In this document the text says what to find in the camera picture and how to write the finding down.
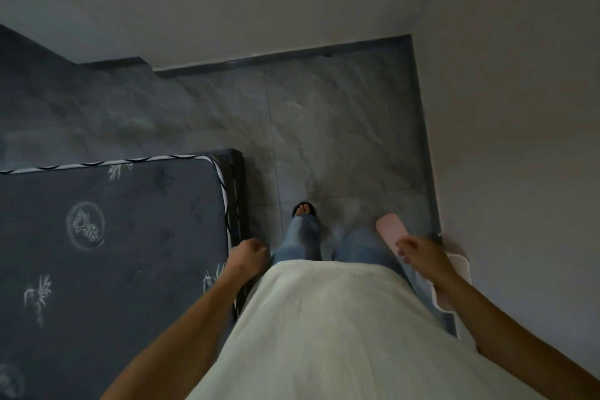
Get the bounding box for person's right hand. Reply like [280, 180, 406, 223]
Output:
[396, 235, 458, 284]

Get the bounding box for person's left hand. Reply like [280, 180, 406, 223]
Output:
[228, 238, 272, 281]

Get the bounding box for person's left forearm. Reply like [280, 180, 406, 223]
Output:
[100, 268, 251, 400]

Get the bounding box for person's right forearm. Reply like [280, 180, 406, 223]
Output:
[433, 267, 600, 400]

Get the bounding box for blue jeans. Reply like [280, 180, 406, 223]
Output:
[271, 213, 423, 302]

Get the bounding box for black sandal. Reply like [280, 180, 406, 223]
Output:
[292, 201, 319, 219]

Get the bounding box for white shirt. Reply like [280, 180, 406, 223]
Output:
[187, 259, 547, 400]

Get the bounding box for dark grey patterned mattress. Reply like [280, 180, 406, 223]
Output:
[0, 154, 235, 400]

